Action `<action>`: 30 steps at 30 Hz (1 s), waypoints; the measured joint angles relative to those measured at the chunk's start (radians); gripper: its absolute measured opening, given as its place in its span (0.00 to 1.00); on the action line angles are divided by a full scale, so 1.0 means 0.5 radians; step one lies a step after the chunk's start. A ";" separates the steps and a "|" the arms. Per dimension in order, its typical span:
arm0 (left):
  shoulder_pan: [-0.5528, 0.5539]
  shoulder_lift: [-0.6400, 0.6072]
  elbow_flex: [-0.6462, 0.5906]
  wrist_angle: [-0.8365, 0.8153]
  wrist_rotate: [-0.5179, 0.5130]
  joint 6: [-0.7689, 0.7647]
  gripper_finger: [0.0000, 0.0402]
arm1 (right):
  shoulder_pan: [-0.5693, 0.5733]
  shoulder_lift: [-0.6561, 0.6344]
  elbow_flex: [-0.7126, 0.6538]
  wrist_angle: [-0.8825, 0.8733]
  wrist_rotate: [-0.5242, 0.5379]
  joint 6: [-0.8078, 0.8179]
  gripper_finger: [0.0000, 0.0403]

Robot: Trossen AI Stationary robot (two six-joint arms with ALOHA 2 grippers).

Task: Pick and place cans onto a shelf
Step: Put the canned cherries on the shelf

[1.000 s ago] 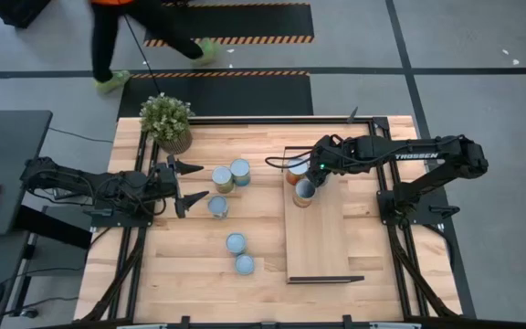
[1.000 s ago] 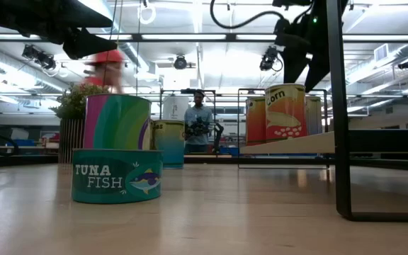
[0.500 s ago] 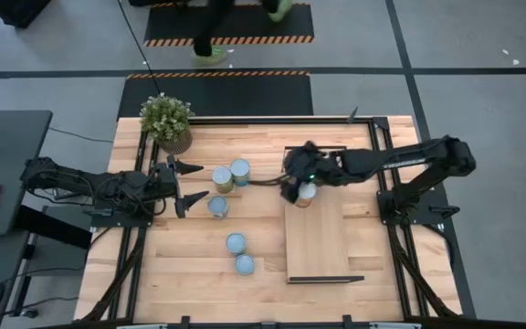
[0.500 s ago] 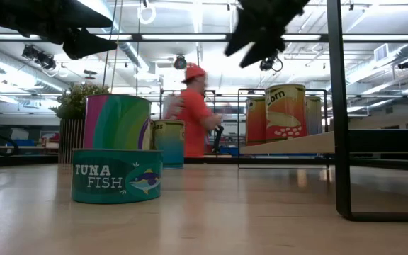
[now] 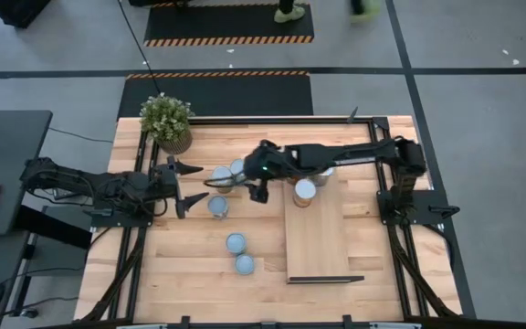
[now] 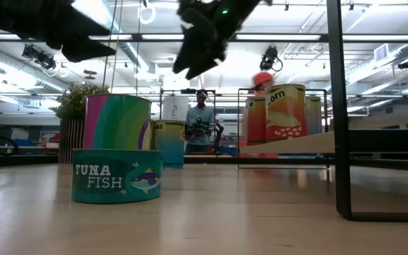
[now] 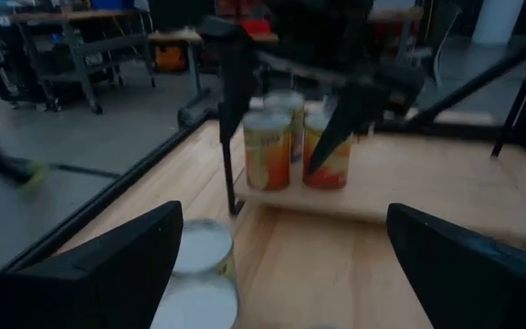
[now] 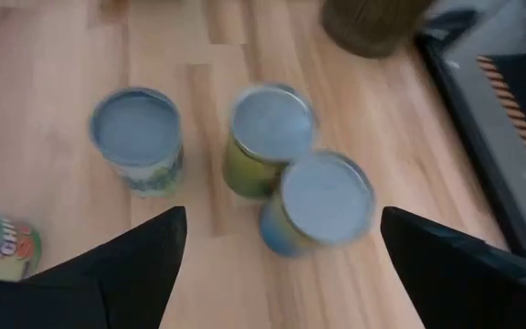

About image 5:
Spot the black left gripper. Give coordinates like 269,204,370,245
150,156,211,220

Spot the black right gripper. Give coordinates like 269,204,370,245
243,139,294,205

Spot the tall can grey lid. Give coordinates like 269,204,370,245
229,157,247,183
210,164,235,195

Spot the blue labelled can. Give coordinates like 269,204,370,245
207,195,230,221

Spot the peaches can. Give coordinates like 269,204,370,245
292,178,318,209

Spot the pink green rainbow can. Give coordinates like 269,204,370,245
225,232,248,256

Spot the teal tuna fish can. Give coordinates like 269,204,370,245
234,253,256,276

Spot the orange corn can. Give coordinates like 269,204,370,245
310,166,336,187

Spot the potted green plant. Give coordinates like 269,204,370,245
139,92,195,155

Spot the large black hazard-striped mat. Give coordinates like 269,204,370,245
117,70,314,118

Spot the black desk leg beam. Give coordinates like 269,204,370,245
14,205,93,250

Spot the small black hazard-striped mat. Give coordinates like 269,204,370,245
143,3,315,48

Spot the person's foot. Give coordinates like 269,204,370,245
348,0,382,25
274,0,308,24

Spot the black desk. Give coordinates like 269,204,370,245
0,109,53,237

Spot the black box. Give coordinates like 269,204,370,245
0,0,53,29

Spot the black aluminium rig frame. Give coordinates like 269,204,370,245
79,116,463,329

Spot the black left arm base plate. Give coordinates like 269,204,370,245
89,207,154,228

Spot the wooden shelf black frame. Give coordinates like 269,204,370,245
283,171,365,285

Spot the black hanging cable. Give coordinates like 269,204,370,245
116,0,163,96

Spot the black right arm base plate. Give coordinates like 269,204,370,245
376,189,460,228

